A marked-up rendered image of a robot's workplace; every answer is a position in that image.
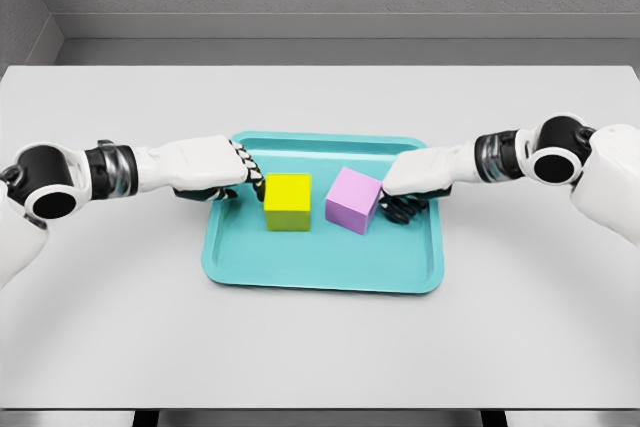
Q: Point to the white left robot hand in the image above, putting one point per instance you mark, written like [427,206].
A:
[207,164]

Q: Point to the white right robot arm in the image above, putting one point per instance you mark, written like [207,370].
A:
[555,162]

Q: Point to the teal rectangular tray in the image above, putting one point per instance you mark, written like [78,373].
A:
[320,257]

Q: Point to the yellow cube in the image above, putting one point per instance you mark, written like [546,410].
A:
[286,201]

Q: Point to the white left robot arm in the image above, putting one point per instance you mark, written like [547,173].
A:
[75,182]

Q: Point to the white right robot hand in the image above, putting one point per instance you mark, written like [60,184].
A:
[417,169]

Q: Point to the pink cube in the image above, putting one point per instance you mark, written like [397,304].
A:
[352,200]

